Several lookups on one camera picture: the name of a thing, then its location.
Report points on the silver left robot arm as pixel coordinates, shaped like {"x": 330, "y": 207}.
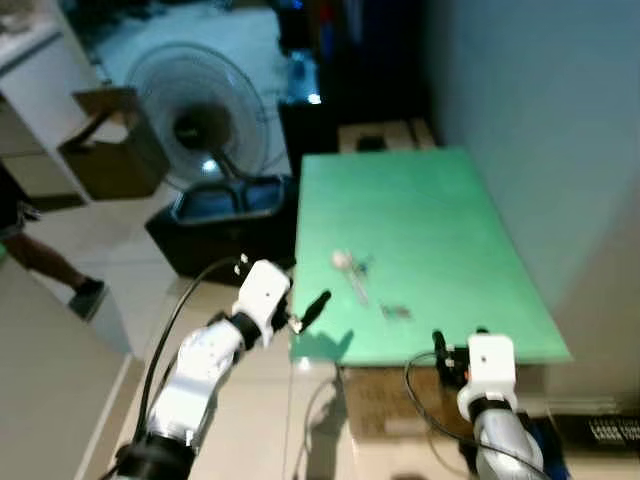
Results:
{"x": 195, "y": 375}

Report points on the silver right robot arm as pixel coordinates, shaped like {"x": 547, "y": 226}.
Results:
{"x": 500, "y": 440}

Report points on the key with white fob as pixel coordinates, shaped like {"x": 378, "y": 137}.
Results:
{"x": 345, "y": 264}

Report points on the black storage bin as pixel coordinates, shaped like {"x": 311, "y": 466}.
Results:
{"x": 215, "y": 235}

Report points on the large brown cardboard box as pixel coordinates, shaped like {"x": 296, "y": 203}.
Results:
{"x": 385, "y": 405}

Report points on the green table mat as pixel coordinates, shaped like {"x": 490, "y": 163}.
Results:
{"x": 430, "y": 240}

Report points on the blue box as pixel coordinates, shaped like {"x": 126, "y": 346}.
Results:
{"x": 545, "y": 445}

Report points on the black laser toner box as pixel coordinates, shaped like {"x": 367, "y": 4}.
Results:
{"x": 605, "y": 432}

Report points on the clear water bottle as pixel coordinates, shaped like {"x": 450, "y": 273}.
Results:
{"x": 303, "y": 78}

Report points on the open brown cardboard box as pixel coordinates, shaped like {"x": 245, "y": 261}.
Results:
{"x": 115, "y": 150}

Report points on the white standing fan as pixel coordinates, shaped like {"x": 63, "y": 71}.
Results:
{"x": 165, "y": 90}

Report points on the black cabinet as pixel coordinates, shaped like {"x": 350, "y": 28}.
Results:
{"x": 370, "y": 60}

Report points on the person's leg with dark shoe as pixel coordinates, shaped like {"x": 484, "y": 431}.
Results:
{"x": 50, "y": 265}

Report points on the white shelf unit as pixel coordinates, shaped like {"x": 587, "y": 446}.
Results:
{"x": 35, "y": 90}

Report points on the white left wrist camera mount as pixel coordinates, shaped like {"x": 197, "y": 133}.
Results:
{"x": 262, "y": 292}

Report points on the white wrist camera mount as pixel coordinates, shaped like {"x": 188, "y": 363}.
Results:
{"x": 262, "y": 292}
{"x": 492, "y": 365}

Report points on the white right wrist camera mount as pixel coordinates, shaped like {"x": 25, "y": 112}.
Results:
{"x": 492, "y": 365}

